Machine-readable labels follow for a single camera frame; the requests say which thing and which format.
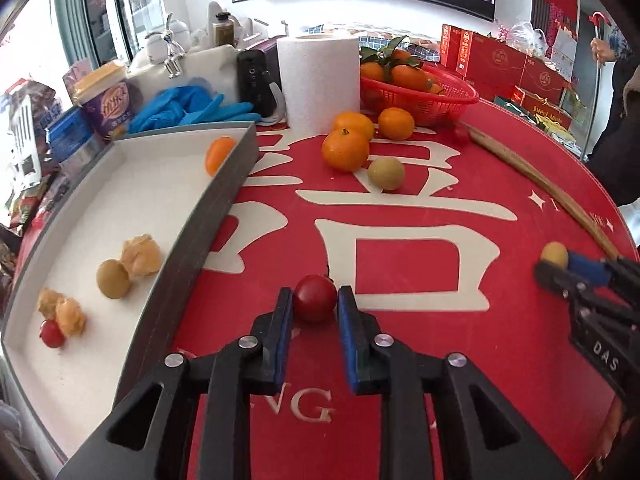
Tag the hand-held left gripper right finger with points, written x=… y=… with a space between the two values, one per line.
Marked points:
x=349 y=340

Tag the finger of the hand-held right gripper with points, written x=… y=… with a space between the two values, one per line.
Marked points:
x=555 y=277
x=590 y=269

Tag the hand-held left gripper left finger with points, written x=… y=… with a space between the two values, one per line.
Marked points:
x=281 y=340

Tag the small yellow round fruit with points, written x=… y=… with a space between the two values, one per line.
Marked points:
x=554 y=252

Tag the dried husk golden berry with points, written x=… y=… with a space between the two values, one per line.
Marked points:
x=72 y=317
x=141 y=255
x=49 y=302

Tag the small yellow-green round fruit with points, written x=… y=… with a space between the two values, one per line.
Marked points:
x=113 y=278
x=386 y=173

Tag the mandarin with green stem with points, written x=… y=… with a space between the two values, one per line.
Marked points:
x=345 y=150

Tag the grey tray with white inside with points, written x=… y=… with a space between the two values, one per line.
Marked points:
x=150 y=195

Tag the small yellowish orange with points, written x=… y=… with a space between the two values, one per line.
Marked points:
x=220 y=152

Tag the red plastic basket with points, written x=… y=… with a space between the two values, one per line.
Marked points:
x=425 y=105

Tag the large orange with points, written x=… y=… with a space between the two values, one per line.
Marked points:
x=356 y=121

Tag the long wooden stick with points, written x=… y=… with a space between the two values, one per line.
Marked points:
x=547 y=185

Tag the red and gold gift box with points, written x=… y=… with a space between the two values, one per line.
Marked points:
x=542 y=106

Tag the smooth orange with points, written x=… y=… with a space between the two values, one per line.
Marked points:
x=396 y=123

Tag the stack of red gift boxes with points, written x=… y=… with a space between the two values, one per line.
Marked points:
x=495 y=55

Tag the clear plastic bag with flowers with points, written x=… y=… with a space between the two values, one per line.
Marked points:
x=525 y=35

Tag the pile of leafy mandarins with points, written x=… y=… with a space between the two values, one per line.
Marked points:
x=405 y=72

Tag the white paper towel roll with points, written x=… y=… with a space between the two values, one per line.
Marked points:
x=317 y=85

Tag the blue rubber gloves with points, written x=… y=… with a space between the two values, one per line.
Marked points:
x=175 y=105

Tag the black electronic device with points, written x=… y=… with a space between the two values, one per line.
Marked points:
x=252 y=82

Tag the white box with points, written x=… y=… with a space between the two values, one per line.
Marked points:
x=205 y=67

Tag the red and green snack packet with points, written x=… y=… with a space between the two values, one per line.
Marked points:
x=27 y=210

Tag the checkered cloth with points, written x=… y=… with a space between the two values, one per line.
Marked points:
x=385 y=41

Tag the purple cup with yellow lid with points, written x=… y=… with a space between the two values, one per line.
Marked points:
x=107 y=102

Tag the silver rabbit figurine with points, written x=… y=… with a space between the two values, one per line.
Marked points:
x=170 y=50

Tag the dark glass bottle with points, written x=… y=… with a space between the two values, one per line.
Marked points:
x=222 y=30

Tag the glass door cabinet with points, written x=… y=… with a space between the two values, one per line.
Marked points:
x=110 y=5

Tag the white wall calendar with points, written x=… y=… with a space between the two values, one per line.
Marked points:
x=565 y=50

